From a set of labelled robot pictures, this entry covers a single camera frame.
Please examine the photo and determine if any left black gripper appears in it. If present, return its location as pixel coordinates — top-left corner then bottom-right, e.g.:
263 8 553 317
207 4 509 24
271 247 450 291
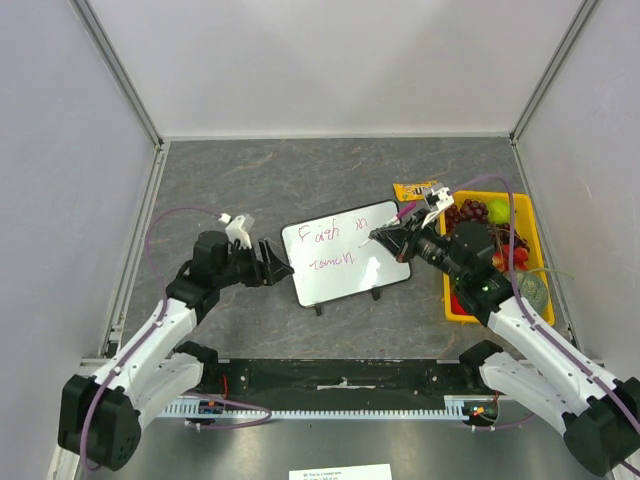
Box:
214 239 294 288

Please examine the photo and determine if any magenta whiteboard marker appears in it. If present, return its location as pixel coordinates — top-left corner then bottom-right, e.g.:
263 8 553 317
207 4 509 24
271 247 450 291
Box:
382 202 417 228

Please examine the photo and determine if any white whiteboard black frame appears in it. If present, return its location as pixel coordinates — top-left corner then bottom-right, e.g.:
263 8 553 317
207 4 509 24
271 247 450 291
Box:
280 200 411 308

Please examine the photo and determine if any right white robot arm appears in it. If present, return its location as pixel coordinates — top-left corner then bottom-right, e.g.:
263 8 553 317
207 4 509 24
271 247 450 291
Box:
369 211 639 476

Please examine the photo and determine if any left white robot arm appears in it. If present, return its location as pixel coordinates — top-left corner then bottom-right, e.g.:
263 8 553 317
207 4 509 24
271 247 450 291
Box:
57 231 294 471

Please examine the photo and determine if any yellow candy packet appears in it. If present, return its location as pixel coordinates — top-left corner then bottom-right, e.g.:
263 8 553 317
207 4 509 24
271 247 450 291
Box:
392 180 438 203

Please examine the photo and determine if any purple grape bunch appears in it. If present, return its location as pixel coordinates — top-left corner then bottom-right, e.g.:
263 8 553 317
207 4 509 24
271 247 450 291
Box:
444 199 489 233

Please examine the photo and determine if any red tomato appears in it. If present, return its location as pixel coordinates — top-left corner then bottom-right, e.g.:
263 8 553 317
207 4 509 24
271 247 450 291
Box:
450 295 469 316

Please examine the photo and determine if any green pear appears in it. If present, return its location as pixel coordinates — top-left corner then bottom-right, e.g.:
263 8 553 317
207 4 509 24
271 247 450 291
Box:
487 199 511 225

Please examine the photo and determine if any red cherries cluster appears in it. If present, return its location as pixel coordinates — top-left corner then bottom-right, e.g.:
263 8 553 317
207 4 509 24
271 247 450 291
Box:
491 226 530 273

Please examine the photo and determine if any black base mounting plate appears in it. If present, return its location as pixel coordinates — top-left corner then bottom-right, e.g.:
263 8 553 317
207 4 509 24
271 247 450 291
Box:
196 359 493 411

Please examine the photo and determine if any green netted melon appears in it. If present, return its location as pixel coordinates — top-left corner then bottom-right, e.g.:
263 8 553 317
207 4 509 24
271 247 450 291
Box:
516 270 550 315

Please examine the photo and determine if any yellow plastic fruit tray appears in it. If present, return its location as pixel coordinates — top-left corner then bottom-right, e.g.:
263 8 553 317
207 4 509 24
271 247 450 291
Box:
437 190 555 325

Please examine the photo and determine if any white paper label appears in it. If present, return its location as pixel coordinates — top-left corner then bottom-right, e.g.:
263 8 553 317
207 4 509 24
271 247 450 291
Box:
288 464 392 480

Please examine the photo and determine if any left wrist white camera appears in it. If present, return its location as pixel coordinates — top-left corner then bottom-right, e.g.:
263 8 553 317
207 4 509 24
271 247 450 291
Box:
218 213 255 249

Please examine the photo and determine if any whiteboard metal wire stand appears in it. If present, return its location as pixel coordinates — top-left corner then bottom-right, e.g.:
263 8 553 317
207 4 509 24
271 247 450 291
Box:
313 287 382 317

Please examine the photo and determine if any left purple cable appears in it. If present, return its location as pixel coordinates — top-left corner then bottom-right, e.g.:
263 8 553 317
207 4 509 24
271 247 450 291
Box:
79 207 274 472

